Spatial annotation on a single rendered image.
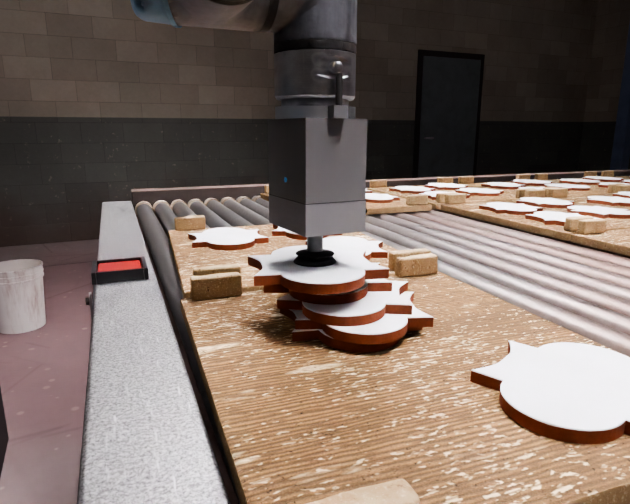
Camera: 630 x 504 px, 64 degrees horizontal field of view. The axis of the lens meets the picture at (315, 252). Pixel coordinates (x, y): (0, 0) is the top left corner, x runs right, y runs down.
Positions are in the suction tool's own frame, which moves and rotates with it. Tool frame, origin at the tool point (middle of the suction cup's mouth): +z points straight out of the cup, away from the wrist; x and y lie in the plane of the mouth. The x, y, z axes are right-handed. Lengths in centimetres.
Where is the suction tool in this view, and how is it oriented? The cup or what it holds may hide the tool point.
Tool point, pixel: (314, 273)
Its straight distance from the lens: 51.0
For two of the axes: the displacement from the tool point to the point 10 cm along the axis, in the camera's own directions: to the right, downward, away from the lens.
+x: -8.8, 1.1, -4.5
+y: -4.7, -2.1, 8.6
